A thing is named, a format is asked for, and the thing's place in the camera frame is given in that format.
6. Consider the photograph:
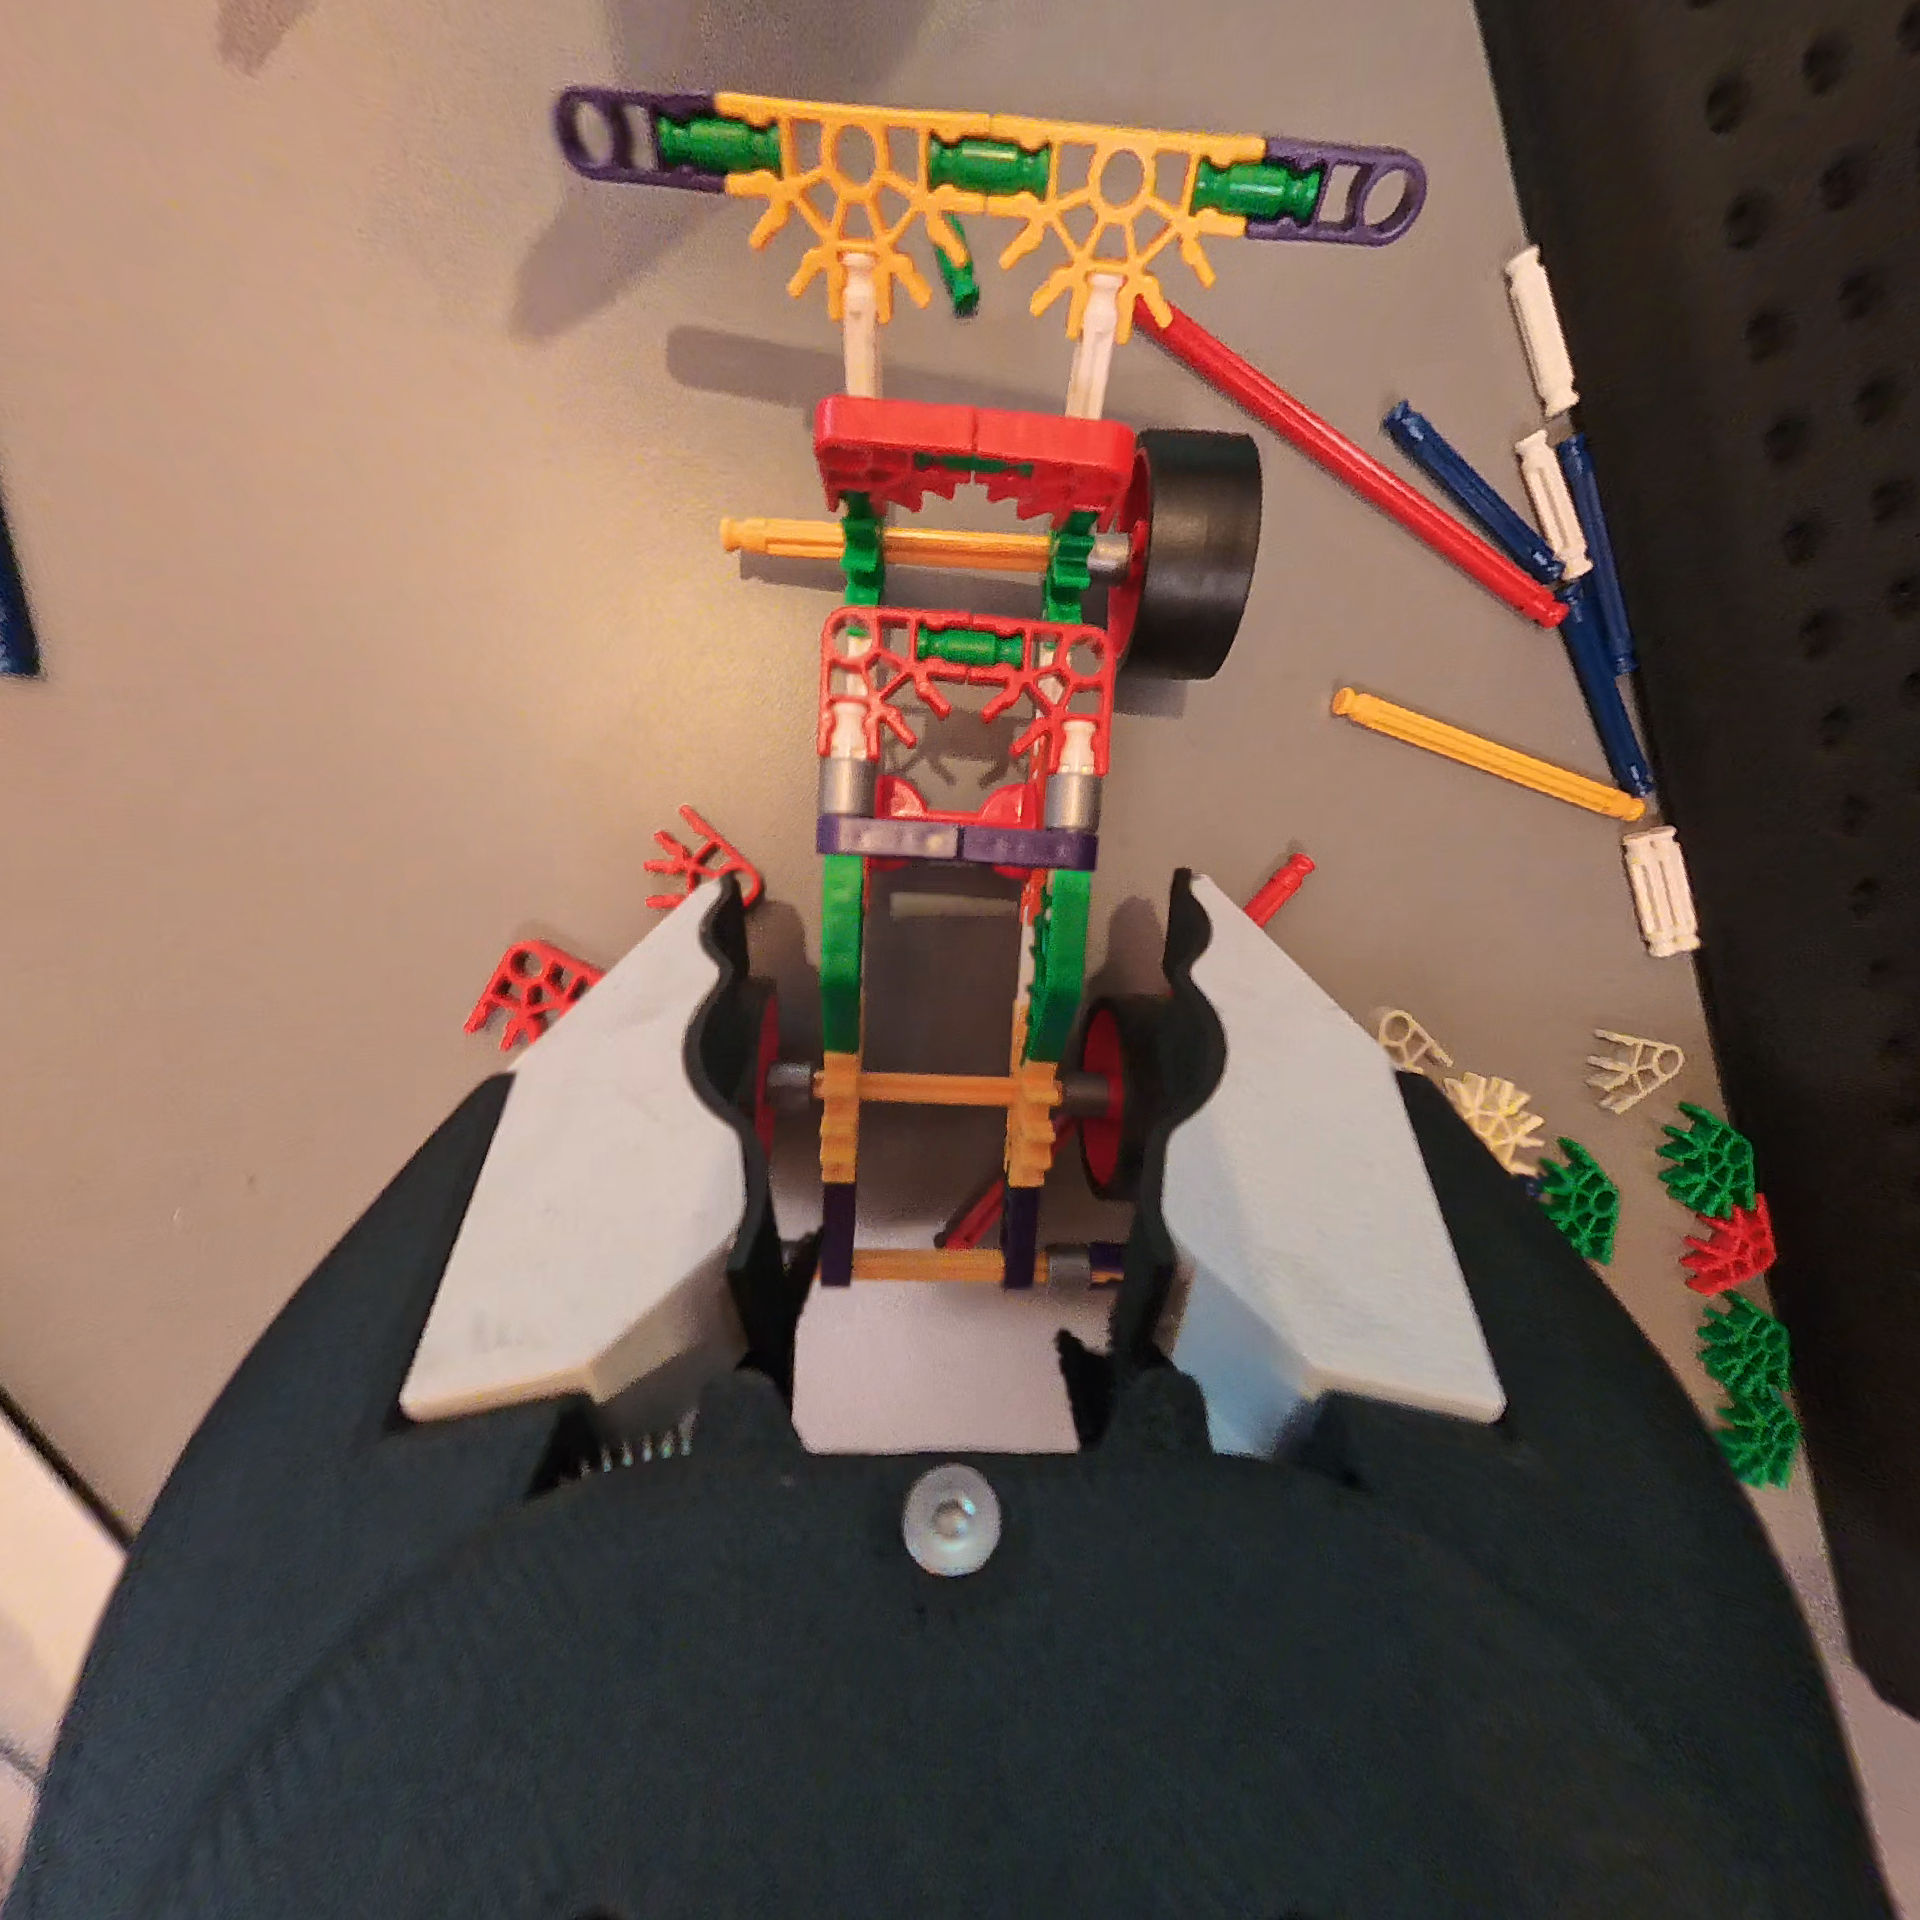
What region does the pair of white rods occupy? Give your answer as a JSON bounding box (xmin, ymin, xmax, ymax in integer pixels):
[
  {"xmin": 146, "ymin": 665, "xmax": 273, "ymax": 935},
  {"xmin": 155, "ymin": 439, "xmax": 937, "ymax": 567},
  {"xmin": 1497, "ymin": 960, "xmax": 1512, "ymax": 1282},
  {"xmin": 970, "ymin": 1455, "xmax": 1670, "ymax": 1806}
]
[{"xmin": 1620, "ymin": 823, "xmax": 1700, "ymax": 960}]

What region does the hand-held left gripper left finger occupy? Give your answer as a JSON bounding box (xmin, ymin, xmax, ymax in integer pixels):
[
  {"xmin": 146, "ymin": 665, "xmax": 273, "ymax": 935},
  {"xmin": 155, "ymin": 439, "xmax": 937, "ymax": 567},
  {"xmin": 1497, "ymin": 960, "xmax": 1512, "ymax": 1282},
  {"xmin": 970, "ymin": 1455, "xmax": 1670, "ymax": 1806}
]
[{"xmin": 396, "ymin": 875, "xmax": 782, "ymax": 1426}]

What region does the white rod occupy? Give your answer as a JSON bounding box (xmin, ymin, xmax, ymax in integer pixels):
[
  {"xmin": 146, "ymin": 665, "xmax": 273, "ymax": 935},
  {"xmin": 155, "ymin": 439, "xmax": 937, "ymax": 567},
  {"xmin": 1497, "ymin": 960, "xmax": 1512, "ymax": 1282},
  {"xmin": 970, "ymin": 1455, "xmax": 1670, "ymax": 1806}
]
[
  {"xmin": 1513, "ymin": 426, "xmax": 1595, "ymax": 582},
  {"xmin": 1503, "ymin": 243, "xmax": 1582, "ymax": 420},
  {"xmin": 1066, "ymin": 267, "xmax": 1132, "ymax": 422}
]

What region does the red and green toy model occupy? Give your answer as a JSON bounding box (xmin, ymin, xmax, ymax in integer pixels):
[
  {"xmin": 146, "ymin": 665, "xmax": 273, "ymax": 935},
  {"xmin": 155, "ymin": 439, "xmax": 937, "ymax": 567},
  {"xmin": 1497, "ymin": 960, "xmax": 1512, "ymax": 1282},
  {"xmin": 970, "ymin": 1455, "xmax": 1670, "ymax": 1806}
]
[{"xmin": 550, "ymin": 86, "xmax": 1432, "ymax": 1299}]

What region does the black perforated panel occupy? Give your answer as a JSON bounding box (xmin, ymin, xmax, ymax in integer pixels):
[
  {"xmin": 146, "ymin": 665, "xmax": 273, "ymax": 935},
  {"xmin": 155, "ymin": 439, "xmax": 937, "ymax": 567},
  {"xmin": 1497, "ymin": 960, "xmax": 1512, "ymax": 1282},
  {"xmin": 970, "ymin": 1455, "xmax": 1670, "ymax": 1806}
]
[{"xmin": 1467, "ymin": 0, "xmax": 1920, "ymax": 1725}]

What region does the white snowflake connector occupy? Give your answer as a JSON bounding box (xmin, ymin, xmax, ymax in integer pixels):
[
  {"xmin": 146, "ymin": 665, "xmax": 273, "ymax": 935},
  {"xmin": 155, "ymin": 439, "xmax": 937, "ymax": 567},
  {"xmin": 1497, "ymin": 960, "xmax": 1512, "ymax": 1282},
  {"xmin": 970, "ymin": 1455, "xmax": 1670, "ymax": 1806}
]
[{"xmin": 1442, "ymin": 1072, "xmax": 1550, "ymax": 1179}]

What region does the purple connector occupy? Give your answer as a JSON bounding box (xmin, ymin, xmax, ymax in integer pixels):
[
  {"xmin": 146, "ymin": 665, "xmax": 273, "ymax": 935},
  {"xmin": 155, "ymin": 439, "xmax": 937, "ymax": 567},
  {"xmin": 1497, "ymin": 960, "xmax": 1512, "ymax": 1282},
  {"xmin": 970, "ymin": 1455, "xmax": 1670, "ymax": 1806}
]
[
  {"xmin": 1250, "ymin": 139, "xmax": 1432, "ymax": 247},
  {"xmin": 550, "ymin": 86, "xmax": 723, "ymax": 189}
]

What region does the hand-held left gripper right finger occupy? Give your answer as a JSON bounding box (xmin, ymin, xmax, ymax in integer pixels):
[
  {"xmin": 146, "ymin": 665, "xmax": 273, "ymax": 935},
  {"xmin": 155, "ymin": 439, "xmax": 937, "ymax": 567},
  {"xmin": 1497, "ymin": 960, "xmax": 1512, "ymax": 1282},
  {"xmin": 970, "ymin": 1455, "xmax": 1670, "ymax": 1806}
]
[{"xmin": 1109, "ymin": 866, "xmax": 1506, "ymax": 1463}]

